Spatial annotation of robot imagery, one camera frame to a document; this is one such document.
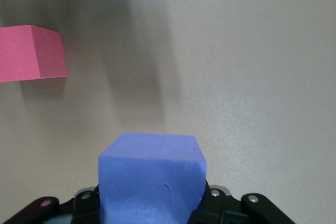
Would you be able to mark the purple foam cube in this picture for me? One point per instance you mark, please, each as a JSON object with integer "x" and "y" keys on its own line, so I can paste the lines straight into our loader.
{"x": 149, "y": 182}

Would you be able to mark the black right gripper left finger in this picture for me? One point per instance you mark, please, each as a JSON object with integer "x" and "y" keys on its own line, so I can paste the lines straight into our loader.
{"x": 86, "y": 208}

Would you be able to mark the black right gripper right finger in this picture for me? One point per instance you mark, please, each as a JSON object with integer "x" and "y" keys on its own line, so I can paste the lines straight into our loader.
{"x": 212, "y": 205}

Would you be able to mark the red foam cube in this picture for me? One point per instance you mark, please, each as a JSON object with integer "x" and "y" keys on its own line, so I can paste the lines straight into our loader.
{"x": 26, "y": 53}

